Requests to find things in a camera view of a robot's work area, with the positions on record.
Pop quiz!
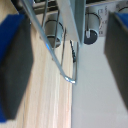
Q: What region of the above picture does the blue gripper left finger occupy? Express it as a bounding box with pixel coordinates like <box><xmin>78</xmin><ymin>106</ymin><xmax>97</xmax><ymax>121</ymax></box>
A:
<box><xmin>0</xmin><ymin>13</ymin><xmax>35</xmax><ymax>123</ymax></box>

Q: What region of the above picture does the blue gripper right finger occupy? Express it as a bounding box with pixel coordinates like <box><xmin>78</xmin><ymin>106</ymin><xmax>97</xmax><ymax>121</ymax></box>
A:
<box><xmin>103</xmin><ymin>11</ymin><xmax>128</xmax><ymax>112</ymax></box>

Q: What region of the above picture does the grey oven knob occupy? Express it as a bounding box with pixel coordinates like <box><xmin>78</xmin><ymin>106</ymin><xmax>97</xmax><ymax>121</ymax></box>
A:
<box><xmin>82</xmin><ymin>9</ymin><xmax>102</xmax><ymax>46</ymax></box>
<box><xmin>44</xmin><ymin>13</ymin><xmax>65</xmax><ymax>48</ymax></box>

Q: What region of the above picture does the black toaster oven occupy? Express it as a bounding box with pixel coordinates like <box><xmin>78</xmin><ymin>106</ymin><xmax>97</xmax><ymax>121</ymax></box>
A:
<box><xmin>9</xmin><ymin>0</ymin><xmax>128</xmax><ymax>48</ymax></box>

